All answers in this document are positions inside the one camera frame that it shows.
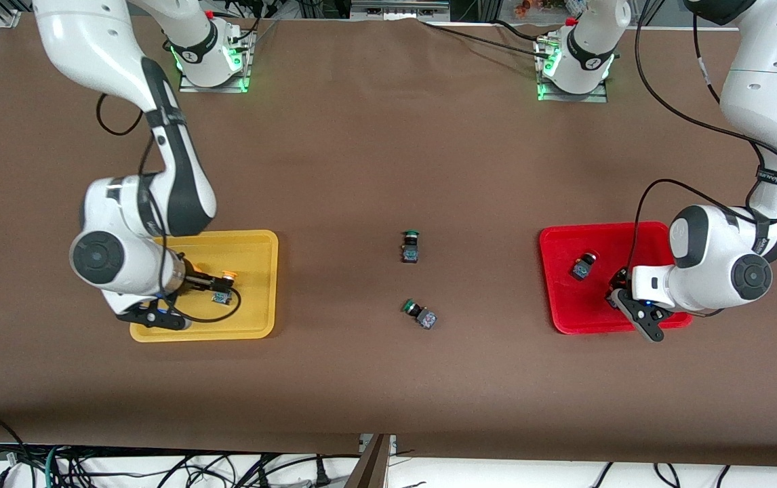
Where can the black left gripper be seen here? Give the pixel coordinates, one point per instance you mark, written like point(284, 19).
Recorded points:
point(620, 278)

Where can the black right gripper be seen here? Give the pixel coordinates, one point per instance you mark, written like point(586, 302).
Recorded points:
point(197, 281)

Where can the yellow push button switch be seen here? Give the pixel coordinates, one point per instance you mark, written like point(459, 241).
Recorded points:
point(221, 297)

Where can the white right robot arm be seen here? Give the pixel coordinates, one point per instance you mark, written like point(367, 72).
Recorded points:
point(104, 41)

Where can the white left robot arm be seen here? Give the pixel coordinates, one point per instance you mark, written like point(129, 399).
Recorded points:
point(768, 102)

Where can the red plastic tray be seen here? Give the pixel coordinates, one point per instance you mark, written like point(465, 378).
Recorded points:
point(585, 305)

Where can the yellow plastic tray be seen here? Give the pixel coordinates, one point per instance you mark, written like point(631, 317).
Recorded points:
point(253, 257)

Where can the brown table cover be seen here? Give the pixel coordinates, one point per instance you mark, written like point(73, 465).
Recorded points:
point(388, 379)

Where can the brown support beam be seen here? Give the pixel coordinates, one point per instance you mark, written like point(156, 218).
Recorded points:
point(368, 468)

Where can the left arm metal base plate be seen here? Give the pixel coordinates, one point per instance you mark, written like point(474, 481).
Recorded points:
point(599, 96)

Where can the green push button switch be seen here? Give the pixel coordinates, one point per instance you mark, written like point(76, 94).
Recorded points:
point(410, 253)
point(426, 319)

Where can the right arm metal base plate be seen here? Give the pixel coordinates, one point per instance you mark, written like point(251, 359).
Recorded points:
point(188, 83)

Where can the aluminium frame bracket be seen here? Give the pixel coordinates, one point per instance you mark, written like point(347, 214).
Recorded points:
point(7, 19)

